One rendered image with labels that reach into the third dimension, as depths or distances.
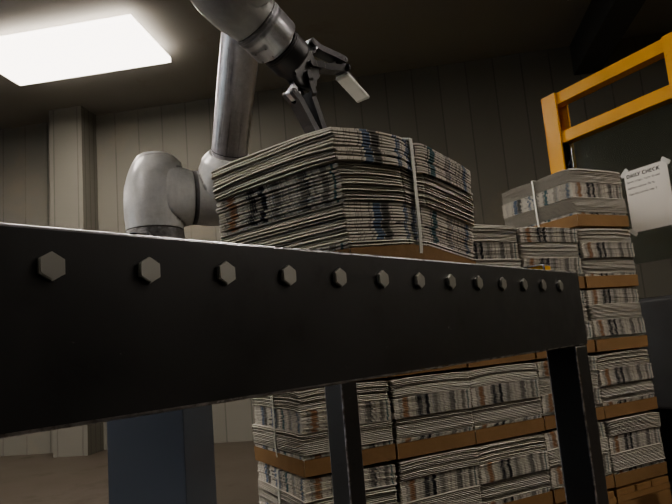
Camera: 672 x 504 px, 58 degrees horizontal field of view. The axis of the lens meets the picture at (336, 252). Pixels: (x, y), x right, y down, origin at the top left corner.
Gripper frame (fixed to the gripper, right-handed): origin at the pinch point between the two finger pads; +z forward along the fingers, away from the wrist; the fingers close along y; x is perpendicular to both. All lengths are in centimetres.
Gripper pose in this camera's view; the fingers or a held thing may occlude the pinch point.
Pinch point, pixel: (352, 122)
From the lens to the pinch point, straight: 116.6
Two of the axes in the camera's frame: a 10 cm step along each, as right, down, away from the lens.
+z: 6.3, 5.1, 5.9
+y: -2.4, 8.5, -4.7
